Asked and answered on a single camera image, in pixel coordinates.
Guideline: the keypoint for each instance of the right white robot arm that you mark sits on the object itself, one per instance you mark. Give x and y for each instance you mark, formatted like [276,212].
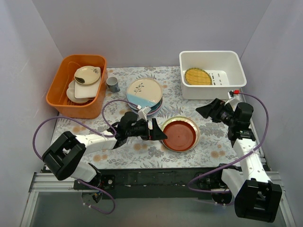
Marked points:
[256,196]

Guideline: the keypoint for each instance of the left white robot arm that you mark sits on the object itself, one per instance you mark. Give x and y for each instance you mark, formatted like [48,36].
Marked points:
[63,157]

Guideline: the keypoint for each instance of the floral patterned table mat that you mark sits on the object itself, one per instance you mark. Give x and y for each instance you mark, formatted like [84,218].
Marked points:
[212,149]

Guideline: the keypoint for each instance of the grey ceramic cup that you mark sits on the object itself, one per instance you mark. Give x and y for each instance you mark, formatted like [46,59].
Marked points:
[112,84]

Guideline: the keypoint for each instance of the cream and blue leaf plate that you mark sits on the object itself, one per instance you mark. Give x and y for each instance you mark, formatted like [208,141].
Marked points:
[144,92]

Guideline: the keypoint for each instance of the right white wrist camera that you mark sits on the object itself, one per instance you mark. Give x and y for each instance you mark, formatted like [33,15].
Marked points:
[234,98]

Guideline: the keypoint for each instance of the orange plastic bin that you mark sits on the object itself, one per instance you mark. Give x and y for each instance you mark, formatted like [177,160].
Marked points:
[57,98]

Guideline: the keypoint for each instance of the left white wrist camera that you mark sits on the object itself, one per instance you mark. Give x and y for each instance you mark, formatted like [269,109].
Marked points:
[142,113]

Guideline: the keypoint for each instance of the white rectangular plate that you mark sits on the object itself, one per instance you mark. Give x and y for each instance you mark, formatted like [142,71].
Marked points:
[86,86]

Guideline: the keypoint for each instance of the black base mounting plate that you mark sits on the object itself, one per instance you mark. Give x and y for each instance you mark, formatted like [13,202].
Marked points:
[162,183]

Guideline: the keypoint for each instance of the red scalloped plastic plate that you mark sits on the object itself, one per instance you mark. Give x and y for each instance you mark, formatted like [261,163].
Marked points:
[181,136]

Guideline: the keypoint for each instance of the stack of coloured plates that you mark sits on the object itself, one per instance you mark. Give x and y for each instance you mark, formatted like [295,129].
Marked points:
[153,110]

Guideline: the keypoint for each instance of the white plastic bin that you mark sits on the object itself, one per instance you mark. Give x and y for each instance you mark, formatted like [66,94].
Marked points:
[223,67]

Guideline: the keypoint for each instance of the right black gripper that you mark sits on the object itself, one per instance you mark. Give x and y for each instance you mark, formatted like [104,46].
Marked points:
[218,111]

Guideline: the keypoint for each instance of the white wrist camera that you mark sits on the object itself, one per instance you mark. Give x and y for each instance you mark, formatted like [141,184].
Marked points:
[142,113]
[234,98]

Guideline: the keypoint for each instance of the cream plate with dark patch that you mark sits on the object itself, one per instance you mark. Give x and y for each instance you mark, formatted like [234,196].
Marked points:
[87,75]

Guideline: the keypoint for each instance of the white flower-shaped plate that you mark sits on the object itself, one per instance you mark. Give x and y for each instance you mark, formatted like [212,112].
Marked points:
[71,94]

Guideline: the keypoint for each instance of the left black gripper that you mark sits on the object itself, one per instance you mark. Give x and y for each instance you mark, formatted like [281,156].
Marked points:
[149,131]

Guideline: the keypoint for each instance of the cream plate with leaf sprig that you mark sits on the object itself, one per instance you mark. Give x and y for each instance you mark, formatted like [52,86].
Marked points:
[188,120]

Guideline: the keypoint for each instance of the woven bamboo tray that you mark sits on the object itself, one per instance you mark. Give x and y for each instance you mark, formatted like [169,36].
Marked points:
[197,76]

